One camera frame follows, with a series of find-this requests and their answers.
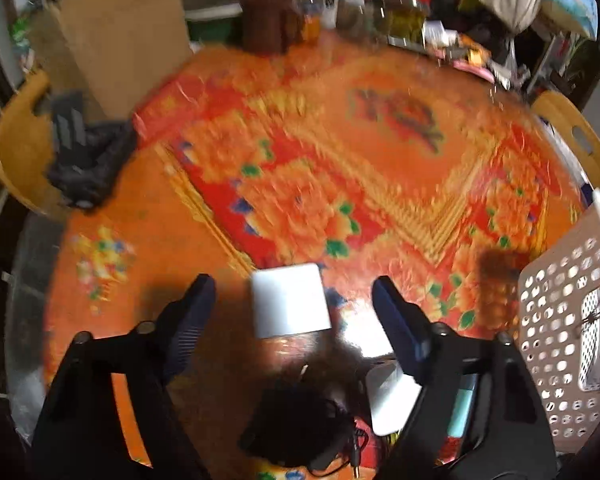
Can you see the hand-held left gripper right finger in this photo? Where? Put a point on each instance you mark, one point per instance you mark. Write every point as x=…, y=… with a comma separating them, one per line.
x=395, y=322

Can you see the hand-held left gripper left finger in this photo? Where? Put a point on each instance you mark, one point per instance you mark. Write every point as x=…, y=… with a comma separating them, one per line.
x=200, y=307

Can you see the white plug adapter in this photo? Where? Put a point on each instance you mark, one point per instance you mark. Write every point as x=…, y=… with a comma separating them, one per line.
x=387, y=400

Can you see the white square charger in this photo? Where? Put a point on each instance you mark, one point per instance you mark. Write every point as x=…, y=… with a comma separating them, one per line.
x=290, y=300

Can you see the teal charger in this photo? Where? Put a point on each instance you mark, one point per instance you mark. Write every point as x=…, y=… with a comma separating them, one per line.
x=462, y=405

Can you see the white perforated plastic basket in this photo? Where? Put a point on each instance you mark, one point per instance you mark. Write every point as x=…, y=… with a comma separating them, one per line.
x=555, y=310

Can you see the red floral tablecloth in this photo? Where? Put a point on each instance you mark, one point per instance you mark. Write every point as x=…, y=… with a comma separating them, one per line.
x=330, y=185

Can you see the wooden chair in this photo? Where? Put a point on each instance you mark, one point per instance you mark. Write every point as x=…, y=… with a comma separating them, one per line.
x=565, y=115
x=20, y=150

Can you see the cardboard box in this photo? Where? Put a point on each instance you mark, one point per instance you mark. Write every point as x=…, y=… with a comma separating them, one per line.
x=120, y=35

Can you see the brown mug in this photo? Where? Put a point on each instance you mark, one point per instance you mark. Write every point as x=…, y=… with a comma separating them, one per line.
x=265, y=20

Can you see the red-lidded pickle jar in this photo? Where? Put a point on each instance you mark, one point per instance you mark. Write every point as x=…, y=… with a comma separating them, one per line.
x=405, y=15

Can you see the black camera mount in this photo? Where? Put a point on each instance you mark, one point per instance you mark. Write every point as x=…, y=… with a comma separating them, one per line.
x=90, y=165

